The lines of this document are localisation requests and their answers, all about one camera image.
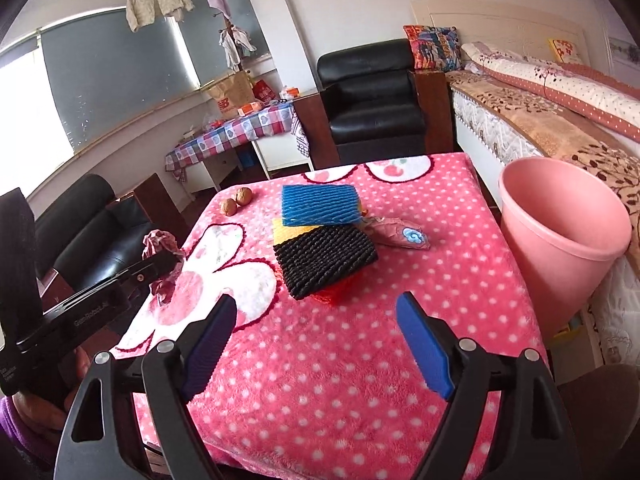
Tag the black foam net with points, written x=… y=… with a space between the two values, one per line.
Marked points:
x=320 y=260

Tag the cream knitted sweater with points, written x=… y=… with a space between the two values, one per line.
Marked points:
x=155 y=2

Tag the white bed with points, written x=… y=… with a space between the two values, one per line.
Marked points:
x=480 y=125

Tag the blue foam net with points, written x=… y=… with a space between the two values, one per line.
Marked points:
x=320 y=205

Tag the brown floral bed cover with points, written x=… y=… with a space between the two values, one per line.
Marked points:
x=530 y=120

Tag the red foam net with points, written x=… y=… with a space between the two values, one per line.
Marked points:
x=335 y=293

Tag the white desk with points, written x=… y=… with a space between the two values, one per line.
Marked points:
x=280 y=152

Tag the pink plastic bucket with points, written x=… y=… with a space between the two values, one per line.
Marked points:
x=550 y=280

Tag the yellow pillow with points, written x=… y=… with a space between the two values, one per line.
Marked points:
x=565 y=51

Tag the pink paper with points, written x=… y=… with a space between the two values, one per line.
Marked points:
x=160 y=245

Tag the white and orange box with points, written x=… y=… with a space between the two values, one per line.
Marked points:
x=291 y=92

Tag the red bag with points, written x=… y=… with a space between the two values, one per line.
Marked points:
x=264 y=92

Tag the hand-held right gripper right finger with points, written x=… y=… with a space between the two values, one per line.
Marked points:
x=425 y=350

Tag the person's left hand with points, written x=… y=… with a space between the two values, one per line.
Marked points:
x=37 y=412

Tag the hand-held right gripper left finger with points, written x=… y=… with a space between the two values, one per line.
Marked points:
x=210 y=345

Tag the pink wrapper with blue flower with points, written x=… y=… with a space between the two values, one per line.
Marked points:
x=395 y=230

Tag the yellow foam net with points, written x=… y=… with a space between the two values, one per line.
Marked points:
x=287 y=236

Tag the blue storage box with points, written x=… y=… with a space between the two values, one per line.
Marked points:
x=245 y=158

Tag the checked tablecloth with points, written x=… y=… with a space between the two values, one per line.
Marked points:
x=235 y=132

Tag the brown paper bag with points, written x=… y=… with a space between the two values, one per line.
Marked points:
x=232 y=92

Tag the black leather armchair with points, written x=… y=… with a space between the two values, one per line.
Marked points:
x=370 y=110
x=90 y=245

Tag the wooden coat rack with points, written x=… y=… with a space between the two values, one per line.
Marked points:
x=242 y=67

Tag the white and pink floral quilt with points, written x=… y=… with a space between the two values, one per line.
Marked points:
x=550 y=82

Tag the colourful printed cushion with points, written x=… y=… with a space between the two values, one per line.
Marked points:
x=434 y=47

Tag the walnut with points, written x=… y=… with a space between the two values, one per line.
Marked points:
x=229 y=206
x=244 y=195

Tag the pink polka dot blanket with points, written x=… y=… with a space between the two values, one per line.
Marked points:
x=325 y=360

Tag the white clothes on rack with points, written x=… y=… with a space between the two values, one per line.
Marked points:
x=235 y=45

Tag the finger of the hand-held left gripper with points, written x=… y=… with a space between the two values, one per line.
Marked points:
x=150 y=272

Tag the grey roller blind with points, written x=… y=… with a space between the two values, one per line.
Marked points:
x=250 y=15
x=115 y=80

